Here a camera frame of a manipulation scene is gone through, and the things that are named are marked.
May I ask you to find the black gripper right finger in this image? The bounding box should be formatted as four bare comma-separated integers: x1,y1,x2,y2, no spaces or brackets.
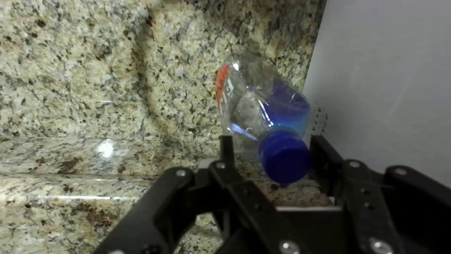
310,136,451,254

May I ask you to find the clear water bottle blue cap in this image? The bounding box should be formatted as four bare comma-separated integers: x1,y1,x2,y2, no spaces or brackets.
215,54,311,185

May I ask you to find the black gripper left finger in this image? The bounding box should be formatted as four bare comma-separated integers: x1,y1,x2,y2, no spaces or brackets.
94,136,301,254

